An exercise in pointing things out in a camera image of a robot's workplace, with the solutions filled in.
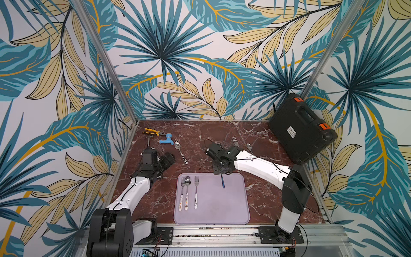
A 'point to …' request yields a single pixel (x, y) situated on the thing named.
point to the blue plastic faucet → (168, 140)
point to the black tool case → (299, 134)
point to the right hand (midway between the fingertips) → (218, 168)
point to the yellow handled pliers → (155, 132)
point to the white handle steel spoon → (249, 146)
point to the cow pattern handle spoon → (177, 145)
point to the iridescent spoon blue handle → (223, 185)
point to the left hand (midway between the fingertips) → (170, 161)
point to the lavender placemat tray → (199, 198)
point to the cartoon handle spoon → (187, 181)
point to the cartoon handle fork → (181, 202)
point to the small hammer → (148, 142)
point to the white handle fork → (196, 179)
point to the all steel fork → (235, 141)
